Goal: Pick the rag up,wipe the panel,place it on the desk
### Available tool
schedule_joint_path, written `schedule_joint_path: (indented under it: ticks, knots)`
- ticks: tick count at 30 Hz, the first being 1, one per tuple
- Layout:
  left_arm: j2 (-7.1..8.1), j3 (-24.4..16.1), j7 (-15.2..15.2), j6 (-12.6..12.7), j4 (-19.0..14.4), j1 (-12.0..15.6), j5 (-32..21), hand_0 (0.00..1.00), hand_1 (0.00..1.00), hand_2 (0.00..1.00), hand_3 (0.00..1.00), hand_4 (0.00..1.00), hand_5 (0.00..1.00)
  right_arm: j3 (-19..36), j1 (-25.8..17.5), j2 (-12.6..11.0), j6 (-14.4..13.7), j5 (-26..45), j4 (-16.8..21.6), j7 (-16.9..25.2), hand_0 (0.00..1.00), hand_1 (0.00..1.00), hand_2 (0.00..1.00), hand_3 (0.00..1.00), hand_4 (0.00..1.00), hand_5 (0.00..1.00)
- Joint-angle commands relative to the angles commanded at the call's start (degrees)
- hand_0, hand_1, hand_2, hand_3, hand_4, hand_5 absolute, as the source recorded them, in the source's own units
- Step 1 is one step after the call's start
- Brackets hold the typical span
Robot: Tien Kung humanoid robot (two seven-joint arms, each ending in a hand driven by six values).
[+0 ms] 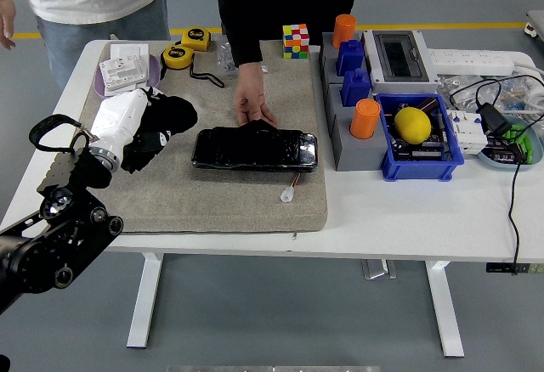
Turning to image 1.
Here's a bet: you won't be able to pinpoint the grey distribution box with window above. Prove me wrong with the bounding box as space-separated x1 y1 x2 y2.
360 29 439 95

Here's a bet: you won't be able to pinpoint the white power strip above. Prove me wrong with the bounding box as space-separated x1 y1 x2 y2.
427 48 516 76

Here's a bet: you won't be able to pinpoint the purple dish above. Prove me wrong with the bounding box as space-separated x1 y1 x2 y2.
93 54 163 100

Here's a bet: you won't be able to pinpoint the flat white switch plate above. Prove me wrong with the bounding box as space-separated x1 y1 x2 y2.
109 42 150 65

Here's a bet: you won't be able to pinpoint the brown cylindrical capacitor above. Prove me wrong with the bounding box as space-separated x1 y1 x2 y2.
415 96 439 113

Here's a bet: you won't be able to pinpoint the light blue dish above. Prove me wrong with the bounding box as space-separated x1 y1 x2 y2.
476 115 544 172

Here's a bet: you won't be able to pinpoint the grey-brown mat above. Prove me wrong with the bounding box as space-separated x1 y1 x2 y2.
78 39 329 235

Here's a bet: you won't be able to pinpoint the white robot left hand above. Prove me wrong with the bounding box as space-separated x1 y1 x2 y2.
90 86 171 156

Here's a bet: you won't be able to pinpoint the white table leg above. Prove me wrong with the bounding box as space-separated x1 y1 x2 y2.
424 260 465 358
126 252 165 350

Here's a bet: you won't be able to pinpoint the panel wire with white connector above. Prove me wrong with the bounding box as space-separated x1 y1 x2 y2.
279 171 303 203

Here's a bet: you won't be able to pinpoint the green terminal blocks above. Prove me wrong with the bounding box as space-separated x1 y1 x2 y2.
503 123 537 163

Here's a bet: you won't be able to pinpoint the dark circuit boards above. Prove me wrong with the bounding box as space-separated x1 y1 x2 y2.
390 127 454 163

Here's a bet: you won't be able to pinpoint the colourful puzzle cube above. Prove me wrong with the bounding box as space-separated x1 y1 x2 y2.
282 23 310 61

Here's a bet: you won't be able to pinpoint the yellow lemon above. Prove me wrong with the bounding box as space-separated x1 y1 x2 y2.
394 106 433 144

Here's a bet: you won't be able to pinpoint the white cart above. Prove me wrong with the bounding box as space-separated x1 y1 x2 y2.
524 9 544 46

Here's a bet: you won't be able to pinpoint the white switch plate stack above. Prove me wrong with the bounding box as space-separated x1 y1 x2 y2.
98 55 150 94

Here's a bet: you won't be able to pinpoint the grey block holder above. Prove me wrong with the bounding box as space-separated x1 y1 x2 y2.
325 82 390 172
318 31 375 88

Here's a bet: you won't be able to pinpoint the black rag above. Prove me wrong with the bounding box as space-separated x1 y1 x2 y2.
120 91 200 174

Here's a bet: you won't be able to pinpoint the black cord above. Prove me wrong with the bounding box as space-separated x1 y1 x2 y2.
449 75 544 275

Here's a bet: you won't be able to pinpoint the blue plastic bin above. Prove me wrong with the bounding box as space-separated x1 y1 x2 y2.
373 93 466 183

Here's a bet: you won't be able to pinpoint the white power cable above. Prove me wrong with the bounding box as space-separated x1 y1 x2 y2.
512 60 544 114

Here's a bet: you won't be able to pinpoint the clear bag of screws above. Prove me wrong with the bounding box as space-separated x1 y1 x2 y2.
214 34 269 76

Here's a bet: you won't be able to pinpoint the black power adapter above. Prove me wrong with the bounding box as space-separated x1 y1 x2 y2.
475 103 514 136

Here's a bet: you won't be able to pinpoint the yellow tape measure with strap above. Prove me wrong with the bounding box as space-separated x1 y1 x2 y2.
160 43 225 89

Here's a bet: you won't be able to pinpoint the person's right hand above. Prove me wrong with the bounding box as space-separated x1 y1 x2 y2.
0 0 17 52
232 76 280 127

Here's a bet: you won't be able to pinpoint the dark terminal board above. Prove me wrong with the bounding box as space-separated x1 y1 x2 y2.
484 136 526 165

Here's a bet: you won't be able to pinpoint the table control panel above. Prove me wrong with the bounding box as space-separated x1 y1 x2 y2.
485 262 544 274

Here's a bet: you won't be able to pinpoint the white circuit breaker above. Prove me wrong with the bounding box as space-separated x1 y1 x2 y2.
445 108 489 155

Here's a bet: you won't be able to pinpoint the orange cylinder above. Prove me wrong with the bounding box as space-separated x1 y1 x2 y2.
348 99 382 140
331 14 357 50

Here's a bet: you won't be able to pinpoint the clear bags of small parts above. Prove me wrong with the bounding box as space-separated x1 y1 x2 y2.
437 73 532 112

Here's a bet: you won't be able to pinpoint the metal bracket under table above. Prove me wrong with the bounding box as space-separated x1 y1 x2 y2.
360 259 397 280

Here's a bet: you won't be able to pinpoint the blue block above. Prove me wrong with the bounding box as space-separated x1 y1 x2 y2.
335 39 366 78
341 68 373 108

